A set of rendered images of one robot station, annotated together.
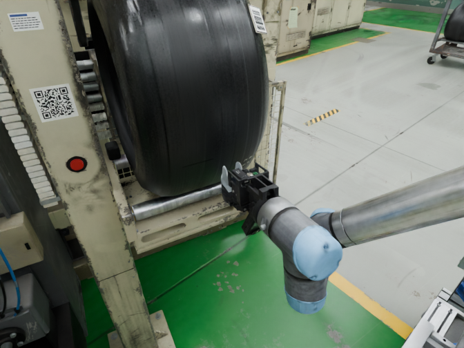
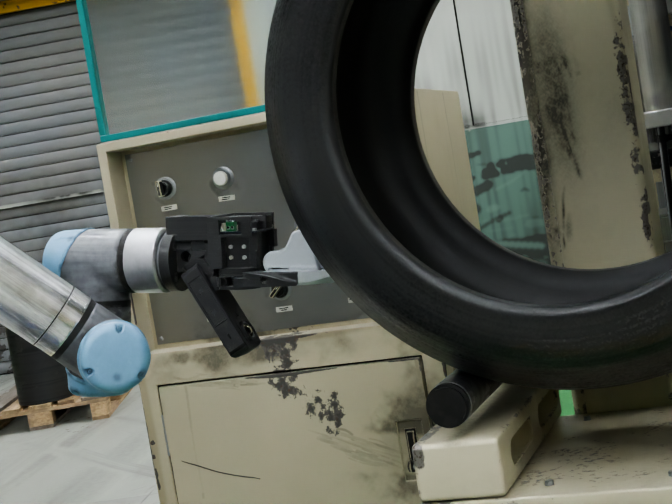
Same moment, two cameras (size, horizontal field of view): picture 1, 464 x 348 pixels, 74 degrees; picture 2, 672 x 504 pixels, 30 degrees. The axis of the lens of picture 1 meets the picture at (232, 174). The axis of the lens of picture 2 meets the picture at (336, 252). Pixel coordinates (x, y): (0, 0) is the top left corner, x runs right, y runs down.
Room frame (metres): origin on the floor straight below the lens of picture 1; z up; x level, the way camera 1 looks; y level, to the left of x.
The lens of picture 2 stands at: (1.62, -0.92, 1.13)
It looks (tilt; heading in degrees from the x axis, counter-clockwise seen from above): 3 degrees down; 137
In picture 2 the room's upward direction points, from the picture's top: 9 degrees counter-clockwise
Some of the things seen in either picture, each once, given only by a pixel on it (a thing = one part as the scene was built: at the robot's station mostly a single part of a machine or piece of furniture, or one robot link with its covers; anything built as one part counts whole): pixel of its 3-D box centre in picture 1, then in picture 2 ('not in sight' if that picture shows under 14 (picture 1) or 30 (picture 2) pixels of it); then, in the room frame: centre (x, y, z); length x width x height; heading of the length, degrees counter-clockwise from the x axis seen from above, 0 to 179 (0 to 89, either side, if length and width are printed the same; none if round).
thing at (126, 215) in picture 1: (117, 187); not in sight; (0.74, 0.35, 0.90); 0.40 x 0.03 x 0.10; 28
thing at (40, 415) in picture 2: not in sight; (50, 352); (-5.49, 3.08, 0.38); 1.20 x 0.80 x 0.76; 139
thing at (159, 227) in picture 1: (189, 213); (494, 428); (0.70, 0.13, 0.84); 0.36 x 0.09 x 0.06; 118
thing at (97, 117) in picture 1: (75, 100); not in sight; (1.06, 0.57, 1.05); 0.20 x 0.15 x 0.30; 118
